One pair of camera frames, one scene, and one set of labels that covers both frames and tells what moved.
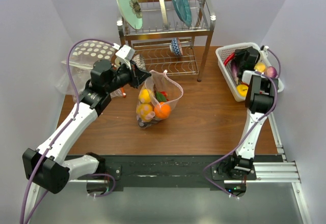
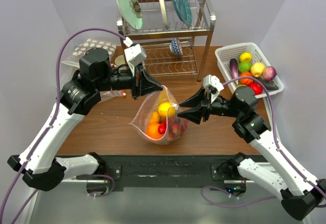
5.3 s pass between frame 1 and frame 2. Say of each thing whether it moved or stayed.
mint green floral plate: stayed
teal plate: stayed
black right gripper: moved
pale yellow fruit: stayed
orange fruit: moved
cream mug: stayed
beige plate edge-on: stayed
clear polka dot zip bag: moved
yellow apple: moved
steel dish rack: stayed
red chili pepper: moved
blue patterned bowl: stayed
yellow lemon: moved
